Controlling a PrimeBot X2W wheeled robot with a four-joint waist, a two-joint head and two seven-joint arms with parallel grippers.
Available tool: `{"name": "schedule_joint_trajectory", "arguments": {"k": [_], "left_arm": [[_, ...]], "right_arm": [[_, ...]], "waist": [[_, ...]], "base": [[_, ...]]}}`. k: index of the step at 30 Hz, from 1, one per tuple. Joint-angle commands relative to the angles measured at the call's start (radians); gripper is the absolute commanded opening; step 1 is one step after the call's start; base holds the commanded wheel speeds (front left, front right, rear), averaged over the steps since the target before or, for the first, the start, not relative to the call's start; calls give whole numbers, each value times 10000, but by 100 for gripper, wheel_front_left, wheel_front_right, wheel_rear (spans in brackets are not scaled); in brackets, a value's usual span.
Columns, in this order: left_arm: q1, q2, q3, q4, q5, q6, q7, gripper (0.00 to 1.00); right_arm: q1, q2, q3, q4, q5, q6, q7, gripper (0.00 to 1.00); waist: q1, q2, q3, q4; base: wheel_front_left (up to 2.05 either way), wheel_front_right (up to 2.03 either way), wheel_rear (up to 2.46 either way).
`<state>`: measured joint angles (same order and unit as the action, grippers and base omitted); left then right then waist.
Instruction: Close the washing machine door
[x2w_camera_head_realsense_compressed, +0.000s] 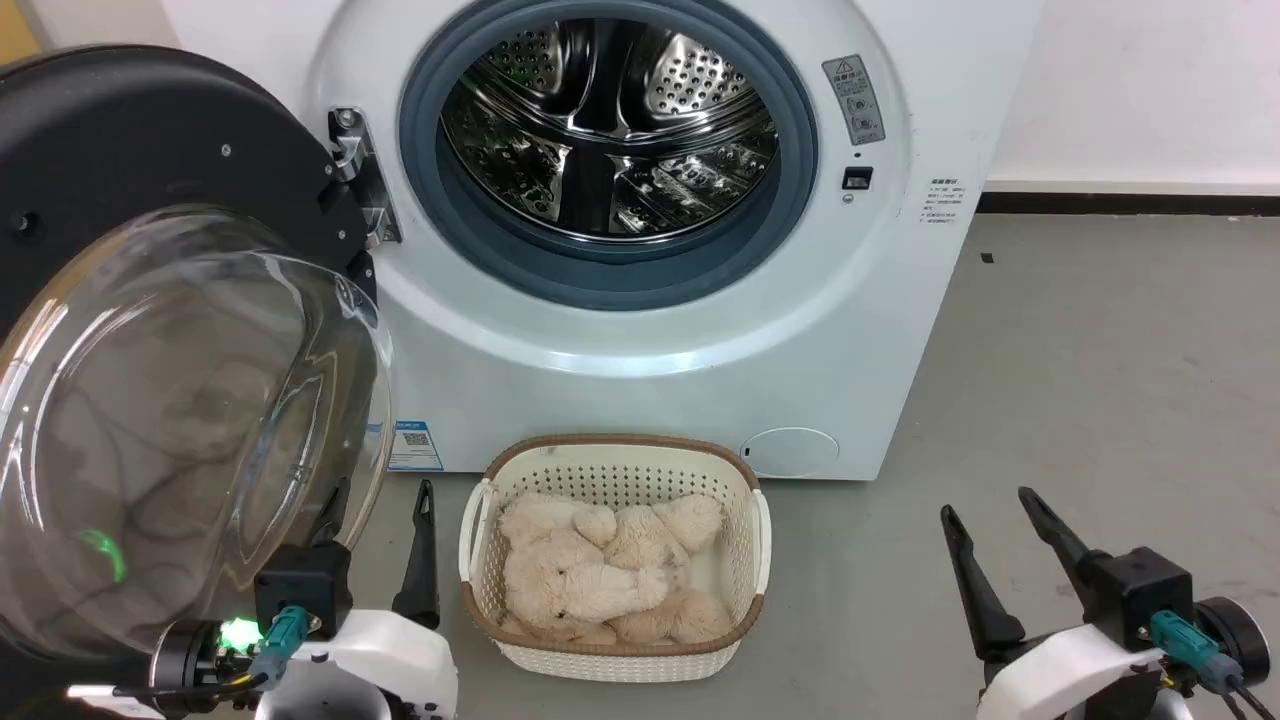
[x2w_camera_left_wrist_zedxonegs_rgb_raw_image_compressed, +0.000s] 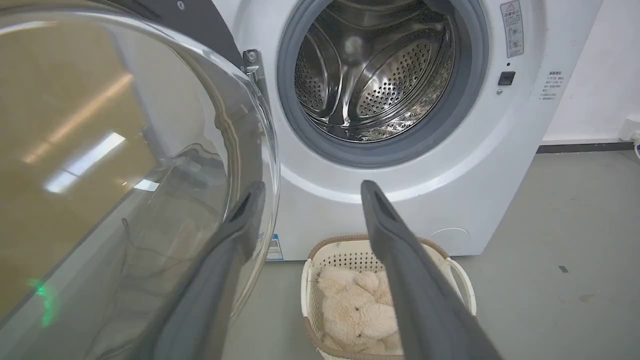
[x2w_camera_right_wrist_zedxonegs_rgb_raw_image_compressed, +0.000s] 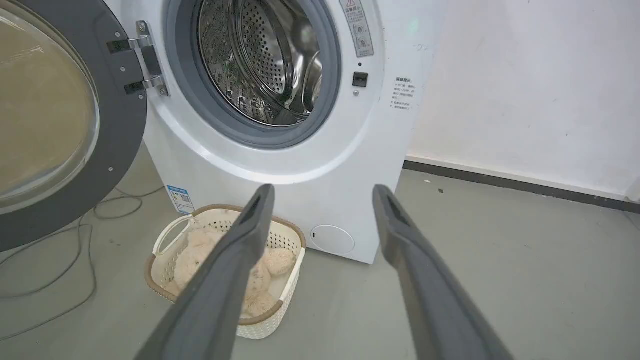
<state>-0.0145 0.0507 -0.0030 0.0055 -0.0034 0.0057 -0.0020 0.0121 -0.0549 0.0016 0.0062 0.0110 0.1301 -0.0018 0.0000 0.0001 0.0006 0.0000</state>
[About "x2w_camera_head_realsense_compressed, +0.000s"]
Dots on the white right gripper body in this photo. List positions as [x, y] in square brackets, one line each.
[1060, 680]

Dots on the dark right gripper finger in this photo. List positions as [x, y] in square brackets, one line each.
[985, 605]
[1060, 535]

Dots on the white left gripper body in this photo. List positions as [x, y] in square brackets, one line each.
[390, 660]

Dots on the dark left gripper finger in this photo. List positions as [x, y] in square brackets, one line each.
[333, 525]
[424, 580]

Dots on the black round glass washer door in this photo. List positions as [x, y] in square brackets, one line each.
[120, 150]

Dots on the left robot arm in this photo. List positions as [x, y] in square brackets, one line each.
[185, 660]

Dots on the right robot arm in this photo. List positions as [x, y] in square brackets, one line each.
[1238, 635]

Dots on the white front-load washing machine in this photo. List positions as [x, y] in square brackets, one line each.
[640, 390]

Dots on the metal door hinge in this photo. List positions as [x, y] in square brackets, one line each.
[358, 160]

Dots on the black door latch slot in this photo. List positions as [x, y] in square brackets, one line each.
[857, 178]

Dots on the blue white energy label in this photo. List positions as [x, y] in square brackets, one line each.
[414, 447]

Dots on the beige plush teddy bear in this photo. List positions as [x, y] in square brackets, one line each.
[590, 585]

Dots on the white plastic laundry basket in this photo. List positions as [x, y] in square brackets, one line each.
[610, 470]

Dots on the round white filter cover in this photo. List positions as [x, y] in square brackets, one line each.
[790, 452]

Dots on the grey warning sticker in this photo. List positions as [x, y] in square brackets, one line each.
[854, 100]

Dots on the stainless steel washer drum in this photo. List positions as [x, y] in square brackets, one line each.
[610, 130]

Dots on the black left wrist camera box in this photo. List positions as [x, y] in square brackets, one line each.
[305, 590]

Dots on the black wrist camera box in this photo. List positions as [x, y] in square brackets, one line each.
[305, 590]
[1140, 595]

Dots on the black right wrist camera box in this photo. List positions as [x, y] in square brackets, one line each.
[1140, 595]

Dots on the black wall baseboard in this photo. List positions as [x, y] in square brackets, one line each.
[1130, 203]

